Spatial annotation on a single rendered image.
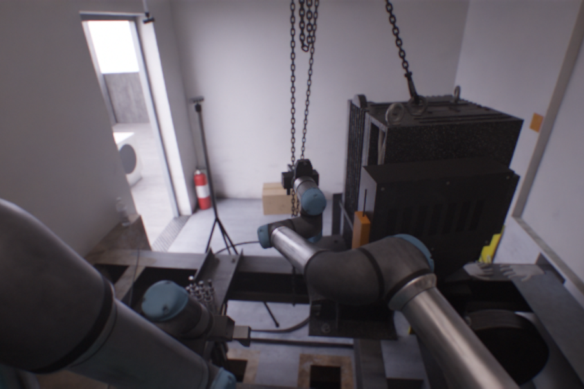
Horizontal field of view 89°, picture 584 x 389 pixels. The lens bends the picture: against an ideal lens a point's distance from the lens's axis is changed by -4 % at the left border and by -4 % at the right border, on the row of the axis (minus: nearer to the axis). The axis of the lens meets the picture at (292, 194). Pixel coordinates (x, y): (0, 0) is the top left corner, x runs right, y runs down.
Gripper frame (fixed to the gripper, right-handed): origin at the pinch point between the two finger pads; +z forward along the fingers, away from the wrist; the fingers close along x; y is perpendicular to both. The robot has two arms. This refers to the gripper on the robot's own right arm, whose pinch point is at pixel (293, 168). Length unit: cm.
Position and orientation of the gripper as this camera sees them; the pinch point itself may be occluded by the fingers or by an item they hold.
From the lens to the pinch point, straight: 122.7
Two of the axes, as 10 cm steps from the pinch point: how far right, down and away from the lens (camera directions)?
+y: 0.0, 9.0, 4.5
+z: -2.1, -4.3, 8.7
